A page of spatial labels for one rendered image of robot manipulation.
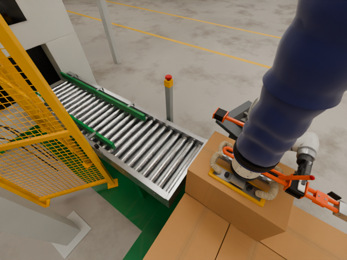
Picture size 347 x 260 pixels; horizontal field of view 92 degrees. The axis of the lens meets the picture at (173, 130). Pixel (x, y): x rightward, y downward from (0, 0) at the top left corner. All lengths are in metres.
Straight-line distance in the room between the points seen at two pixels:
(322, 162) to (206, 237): 1.99
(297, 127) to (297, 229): 1.07
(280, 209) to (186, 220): 0.64
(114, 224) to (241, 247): 1.24
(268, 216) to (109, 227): 1.52
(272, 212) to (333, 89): 0.73
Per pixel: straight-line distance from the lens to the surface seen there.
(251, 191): 1.12
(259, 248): 1.52
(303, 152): 1.22
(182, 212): 1.44
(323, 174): 2.82
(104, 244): 2.07
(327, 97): 0.65
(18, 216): 1.52
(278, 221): 1.14
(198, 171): 1.11
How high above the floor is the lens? 1.94
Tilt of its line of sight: 50 degrees down
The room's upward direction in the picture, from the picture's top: 1 degrees counter-clockwise
